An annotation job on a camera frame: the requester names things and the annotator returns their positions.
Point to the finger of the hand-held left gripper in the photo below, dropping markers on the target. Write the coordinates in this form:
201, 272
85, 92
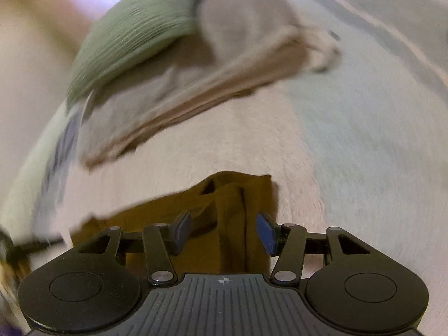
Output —
38, 245

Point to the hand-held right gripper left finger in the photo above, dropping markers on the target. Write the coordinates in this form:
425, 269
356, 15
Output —
182, 233

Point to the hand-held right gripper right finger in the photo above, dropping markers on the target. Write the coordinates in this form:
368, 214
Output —
266, 235

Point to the brown garment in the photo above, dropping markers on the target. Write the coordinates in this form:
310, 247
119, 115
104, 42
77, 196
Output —
231, 224

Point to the beige garment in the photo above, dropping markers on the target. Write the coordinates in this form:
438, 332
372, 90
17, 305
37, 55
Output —
224, 66

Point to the green ribbed pillow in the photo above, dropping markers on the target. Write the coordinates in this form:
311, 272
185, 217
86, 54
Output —
133, 31

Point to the grey striped bed sheet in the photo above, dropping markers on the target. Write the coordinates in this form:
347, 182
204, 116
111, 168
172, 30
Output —
378, 24

